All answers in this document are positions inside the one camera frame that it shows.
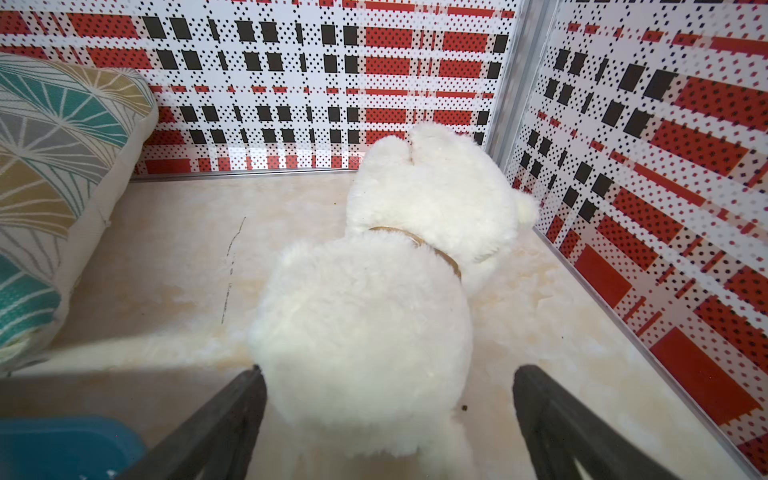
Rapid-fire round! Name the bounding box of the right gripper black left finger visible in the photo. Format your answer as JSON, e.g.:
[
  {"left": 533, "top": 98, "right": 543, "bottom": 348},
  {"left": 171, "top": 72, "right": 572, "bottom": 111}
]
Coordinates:
[{"left": 118, "top": 366, "right": 267, "bottom": 480}]

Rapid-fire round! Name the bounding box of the teal yellow patterned pillow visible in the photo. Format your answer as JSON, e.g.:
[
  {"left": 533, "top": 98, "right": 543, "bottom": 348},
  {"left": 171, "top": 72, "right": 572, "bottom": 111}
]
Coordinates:
[{"left": 1, "top": 53, "right": 159, "bottom": 372}]

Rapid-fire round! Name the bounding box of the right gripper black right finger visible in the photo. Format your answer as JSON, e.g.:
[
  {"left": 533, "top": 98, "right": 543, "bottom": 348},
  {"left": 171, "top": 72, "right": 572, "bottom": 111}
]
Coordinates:
[{"left": 512, "top": 365, "right": 676, "bottom": 479}]

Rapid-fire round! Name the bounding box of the teal plastic storage box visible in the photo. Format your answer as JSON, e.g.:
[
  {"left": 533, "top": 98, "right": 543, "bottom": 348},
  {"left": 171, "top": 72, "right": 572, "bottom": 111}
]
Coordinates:
[{"left": 1, "top": 416, "right": 147, "bottom": 479}]

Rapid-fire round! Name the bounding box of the white plush teddy bear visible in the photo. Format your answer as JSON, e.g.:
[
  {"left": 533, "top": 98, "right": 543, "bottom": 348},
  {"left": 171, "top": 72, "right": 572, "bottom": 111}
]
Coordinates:
[{"left": 249, "top": 122, "right": 539, "bottom": 479}]

